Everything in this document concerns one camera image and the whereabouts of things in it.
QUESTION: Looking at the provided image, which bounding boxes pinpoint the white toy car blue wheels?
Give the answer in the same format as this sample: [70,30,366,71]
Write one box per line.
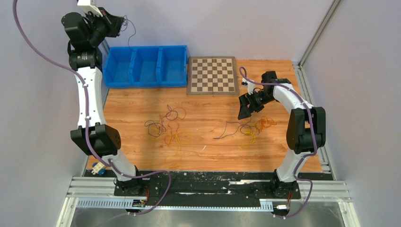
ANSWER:
[91,162,106,176]

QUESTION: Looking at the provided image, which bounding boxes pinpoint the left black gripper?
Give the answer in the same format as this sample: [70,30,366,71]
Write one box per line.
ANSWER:
[84,8,124,47]

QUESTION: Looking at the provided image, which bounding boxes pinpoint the wooden chessboard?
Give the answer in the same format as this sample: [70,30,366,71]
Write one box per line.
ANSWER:
[187,56,239,95]

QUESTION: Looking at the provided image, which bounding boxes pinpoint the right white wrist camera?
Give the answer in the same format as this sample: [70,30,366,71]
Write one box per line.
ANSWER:
[241,78,255,95]

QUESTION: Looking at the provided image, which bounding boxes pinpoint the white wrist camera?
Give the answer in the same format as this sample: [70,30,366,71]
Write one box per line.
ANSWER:
[241,78,255,95]
[77,0,103,17]

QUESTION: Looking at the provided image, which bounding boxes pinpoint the blue three-compartment bin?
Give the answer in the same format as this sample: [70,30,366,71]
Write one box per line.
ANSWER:
[103,45,188,88]

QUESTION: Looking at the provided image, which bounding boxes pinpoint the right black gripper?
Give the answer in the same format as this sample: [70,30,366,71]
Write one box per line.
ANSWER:
[238,90,276,120]

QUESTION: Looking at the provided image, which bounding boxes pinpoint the dark purple wire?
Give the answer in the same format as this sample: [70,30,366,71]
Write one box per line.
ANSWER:
[120,15,137,79]

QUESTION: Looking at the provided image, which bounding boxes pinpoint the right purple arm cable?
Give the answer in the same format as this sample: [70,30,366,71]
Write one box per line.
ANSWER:
[239,66,313,219]

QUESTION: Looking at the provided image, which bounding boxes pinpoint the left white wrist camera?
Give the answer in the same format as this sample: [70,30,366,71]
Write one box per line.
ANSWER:
[77,0,103,17]

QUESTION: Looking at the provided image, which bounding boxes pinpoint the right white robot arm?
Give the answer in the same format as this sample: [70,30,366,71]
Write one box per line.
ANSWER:
[238,67,326,198]

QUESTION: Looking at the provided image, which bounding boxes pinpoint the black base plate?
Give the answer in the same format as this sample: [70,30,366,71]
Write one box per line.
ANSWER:
[95,170,333,207]

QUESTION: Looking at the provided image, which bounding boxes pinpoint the aluminium frame rail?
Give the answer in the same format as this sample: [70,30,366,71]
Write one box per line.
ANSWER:
[57,172,359,227]

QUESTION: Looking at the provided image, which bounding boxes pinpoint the white slotted cable duct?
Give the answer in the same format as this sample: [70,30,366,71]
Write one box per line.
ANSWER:
[76,198,273,212]

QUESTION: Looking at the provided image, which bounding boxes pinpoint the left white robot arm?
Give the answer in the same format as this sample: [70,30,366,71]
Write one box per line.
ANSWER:
[61,8,145,196]

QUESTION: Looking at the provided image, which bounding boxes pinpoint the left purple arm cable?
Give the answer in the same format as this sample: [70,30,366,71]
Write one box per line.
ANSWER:
[12,0,174,227]

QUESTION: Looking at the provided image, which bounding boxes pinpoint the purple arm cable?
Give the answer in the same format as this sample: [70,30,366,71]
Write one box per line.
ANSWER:
[12,0,174,227]
[239,66,313,219]

